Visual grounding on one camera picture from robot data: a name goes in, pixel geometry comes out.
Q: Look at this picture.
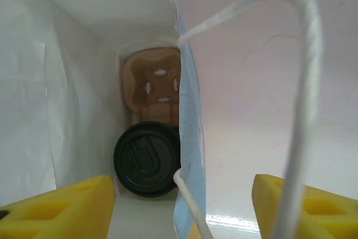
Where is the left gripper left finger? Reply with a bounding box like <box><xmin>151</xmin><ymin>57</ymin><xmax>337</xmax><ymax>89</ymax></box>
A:
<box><xmin>0</xmin><ymin>175</ymin><xmax>115</xmax><ymax>239</ymax></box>

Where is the printed paper gift bag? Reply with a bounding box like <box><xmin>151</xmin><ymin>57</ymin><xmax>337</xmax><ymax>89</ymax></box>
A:
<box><xmin>0</xmin><ymin>0</ymin><xmax>324</xmax><ymax>239</ymax></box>

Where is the brown cardboard cup carrier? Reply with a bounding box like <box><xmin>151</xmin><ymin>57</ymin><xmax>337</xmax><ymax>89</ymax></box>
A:
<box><xmin>120</xmin><ymin>47</ymin><xmax>182</xmax><ymax>128</ymax></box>

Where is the black plastic cup lid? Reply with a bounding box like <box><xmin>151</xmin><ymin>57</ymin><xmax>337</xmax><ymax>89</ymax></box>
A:
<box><xmin>113</xmin><ymin>121</ymin><xmax>182</xmax><ymax>198</ymax></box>

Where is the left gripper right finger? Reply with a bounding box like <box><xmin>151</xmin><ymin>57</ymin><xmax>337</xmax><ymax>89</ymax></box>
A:
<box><xmin>252</xmin><ymin>174</ymin><xmax>358</xmax><ymax>239</ymax></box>

